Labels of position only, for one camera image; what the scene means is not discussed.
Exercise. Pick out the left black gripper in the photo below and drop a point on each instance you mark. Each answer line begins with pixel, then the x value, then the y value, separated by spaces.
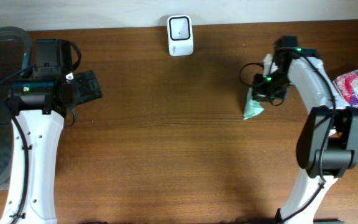
pixel 87 84

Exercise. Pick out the teal wipes pouch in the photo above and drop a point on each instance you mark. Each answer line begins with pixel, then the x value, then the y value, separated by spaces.
pixel 252 108

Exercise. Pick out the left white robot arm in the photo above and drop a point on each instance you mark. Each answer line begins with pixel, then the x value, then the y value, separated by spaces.
pixel 38 103

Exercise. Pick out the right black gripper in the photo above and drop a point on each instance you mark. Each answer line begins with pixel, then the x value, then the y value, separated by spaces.
pixel 260 93

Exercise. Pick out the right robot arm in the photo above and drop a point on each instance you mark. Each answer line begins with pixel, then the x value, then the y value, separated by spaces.
pixel 328 143

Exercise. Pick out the white barcode scanner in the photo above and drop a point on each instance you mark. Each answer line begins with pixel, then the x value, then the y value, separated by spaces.
pixel 180 35

